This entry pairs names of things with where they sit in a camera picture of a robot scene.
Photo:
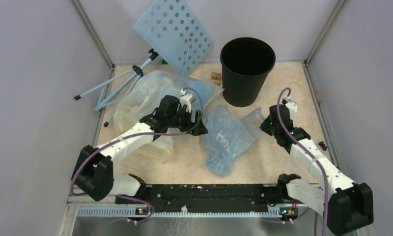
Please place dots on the light blue trash bag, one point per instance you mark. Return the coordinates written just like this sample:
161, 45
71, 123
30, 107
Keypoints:
228, 137

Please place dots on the light blue perforated stand plate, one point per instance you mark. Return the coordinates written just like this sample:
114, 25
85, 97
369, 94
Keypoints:
173, 30

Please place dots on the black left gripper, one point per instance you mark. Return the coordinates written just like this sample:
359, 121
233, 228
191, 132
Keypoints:
195, 129

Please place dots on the black plastic trash bin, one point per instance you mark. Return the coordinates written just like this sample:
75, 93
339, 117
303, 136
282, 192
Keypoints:
246, 63

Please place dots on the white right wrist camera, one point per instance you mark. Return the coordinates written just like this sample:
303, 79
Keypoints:
290, 105

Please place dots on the translucent yellowish trash bag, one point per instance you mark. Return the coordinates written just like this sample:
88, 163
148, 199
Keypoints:
146, 96

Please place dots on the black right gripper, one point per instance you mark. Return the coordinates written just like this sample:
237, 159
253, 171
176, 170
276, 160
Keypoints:
264, 125

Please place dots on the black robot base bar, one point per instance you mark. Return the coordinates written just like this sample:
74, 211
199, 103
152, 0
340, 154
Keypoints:
213, 198

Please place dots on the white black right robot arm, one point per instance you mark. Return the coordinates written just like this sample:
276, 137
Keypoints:
344, 205

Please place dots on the white slotted cable duct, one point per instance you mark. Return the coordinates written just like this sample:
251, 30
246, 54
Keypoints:
133, 212

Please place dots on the light blue tripod legs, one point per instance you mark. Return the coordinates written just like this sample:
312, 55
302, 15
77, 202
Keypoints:
135, 72

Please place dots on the small black clip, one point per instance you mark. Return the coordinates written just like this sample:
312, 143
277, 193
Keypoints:
323, 145

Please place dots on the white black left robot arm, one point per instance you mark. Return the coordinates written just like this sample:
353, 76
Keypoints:
94, 170

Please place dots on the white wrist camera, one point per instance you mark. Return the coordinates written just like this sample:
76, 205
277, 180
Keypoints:
290, 105
186, 100

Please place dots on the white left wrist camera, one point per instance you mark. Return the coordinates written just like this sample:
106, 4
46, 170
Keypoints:
186, 100

